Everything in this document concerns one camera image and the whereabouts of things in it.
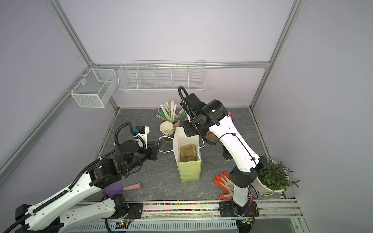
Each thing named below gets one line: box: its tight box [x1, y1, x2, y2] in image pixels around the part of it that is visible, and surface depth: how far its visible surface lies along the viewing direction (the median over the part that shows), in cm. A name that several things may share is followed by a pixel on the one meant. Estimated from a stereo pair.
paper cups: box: [159, 120, 175, 137], surface depth 94 cm
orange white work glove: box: [213, 171, 235, 200], surface depth 82 cm
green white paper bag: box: [172, 126, 202, 183], surface depth 78 cm
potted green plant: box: [251, 158, 300, 196], surface depth 68 cm
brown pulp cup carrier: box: [179, 143, 197, 163], surface depth 93 cm
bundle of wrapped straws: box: [155, 99, 186, 124], surface depth 101 cm
